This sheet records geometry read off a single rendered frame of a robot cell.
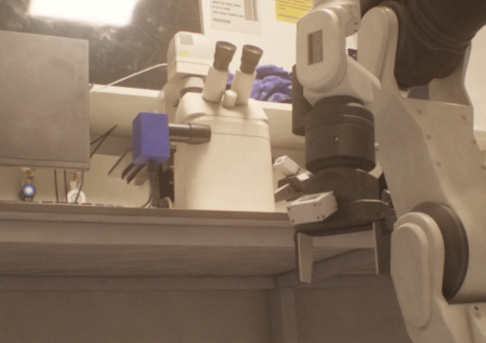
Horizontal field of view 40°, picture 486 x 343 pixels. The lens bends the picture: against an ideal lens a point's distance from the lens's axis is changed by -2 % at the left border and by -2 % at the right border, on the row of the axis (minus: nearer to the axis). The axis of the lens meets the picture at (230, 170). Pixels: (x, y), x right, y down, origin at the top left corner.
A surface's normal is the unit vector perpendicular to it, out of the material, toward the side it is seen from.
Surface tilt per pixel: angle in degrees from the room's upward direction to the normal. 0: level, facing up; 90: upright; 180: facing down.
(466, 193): 63
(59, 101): 86
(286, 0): 90
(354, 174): 85
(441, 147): 75
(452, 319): 84
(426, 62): 170
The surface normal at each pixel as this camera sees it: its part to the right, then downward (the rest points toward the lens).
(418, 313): -0.92, -0.06
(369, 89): 0.78, -0.17
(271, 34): 0.39, -0.28
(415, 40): -0.61, 0.55
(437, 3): -0.76, 0.36
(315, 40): -0.62, -0.26
